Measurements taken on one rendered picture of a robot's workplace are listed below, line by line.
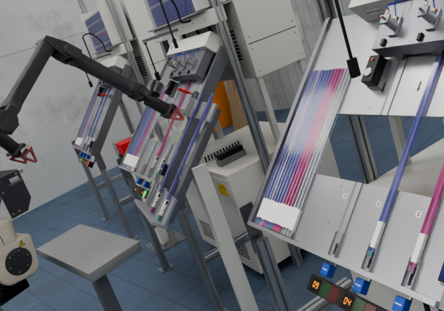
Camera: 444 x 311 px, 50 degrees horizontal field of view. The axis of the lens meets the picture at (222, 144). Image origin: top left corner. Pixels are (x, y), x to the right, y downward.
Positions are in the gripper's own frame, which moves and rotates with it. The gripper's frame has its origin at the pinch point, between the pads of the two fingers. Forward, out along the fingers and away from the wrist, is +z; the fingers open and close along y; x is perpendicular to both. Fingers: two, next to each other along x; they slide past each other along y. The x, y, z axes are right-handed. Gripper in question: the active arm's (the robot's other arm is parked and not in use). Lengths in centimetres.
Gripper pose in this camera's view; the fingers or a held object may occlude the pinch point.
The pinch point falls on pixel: (182, 118)
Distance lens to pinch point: 226.1
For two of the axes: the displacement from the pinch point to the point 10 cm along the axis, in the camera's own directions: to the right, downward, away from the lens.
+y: -4.6, -0.8, 8.8
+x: -4.1, 9.0, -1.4
